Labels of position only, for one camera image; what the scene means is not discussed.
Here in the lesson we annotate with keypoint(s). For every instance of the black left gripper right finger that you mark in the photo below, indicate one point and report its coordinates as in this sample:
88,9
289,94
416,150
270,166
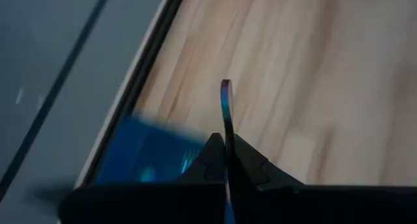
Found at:
257,172

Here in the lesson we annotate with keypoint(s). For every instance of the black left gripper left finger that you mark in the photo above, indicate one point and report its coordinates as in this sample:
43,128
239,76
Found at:
211,165

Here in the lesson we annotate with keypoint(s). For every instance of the blue plastic bin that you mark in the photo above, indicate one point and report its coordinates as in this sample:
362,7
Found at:
130,152

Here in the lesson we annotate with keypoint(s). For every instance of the black table frame rails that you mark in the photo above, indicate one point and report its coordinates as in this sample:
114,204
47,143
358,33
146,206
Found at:
135,87

